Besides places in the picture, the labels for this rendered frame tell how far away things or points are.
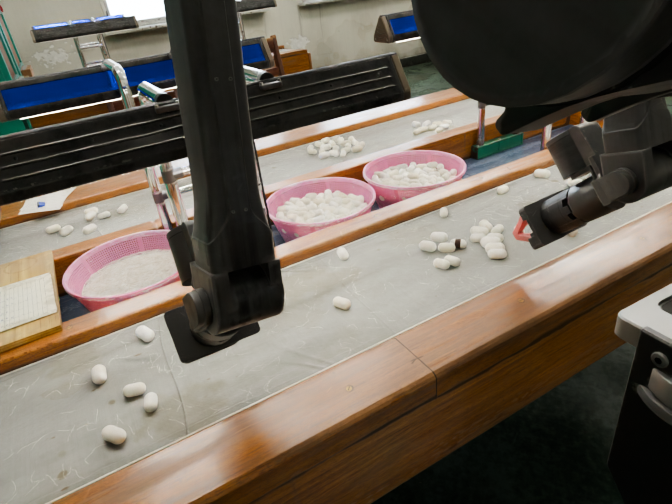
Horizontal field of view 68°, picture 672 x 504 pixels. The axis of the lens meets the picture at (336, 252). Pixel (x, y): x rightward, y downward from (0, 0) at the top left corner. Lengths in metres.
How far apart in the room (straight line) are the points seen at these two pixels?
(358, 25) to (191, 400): 6.12
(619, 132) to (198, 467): 0.63
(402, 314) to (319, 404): 0.24
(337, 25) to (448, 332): 5.90
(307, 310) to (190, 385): 0.23
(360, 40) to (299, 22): 0.84
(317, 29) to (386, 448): 5.90
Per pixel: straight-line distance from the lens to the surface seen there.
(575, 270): 0.91
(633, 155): 0.69
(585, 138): 0.75
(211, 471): 0.63
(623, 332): 0.35
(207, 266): 0.45
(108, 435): 0.74
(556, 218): 0.80
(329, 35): 6.45
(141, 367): 0.84
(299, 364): 0.76
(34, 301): 1.05
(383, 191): 1.25
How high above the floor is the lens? 1.24
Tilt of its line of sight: 30 degrees down
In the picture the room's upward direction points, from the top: 7 degrees counter-clockwise
